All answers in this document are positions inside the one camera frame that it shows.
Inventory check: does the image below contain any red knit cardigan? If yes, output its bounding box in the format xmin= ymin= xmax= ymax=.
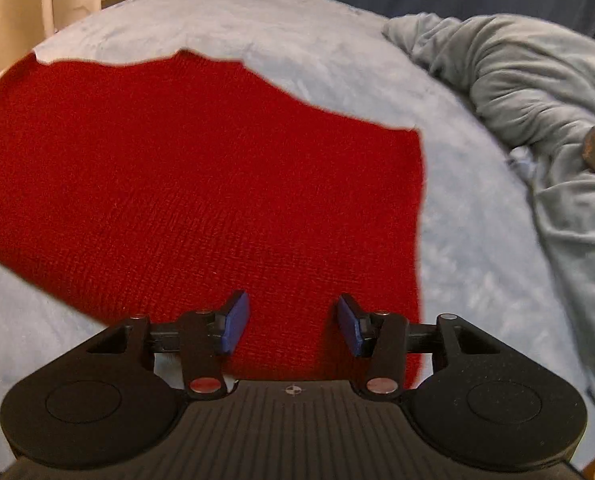
xmin=0 ymin=52 xmax=424 ymax=380

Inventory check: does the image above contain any light blue fleece bed sheet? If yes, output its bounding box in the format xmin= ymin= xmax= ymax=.
xmin=0 ymin=0 xmax=587 ymax=469

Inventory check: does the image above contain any grey-blue crumpled blanket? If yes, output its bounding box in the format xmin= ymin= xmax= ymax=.
xmin=383 ymin=13 xmax=595 ymax=399

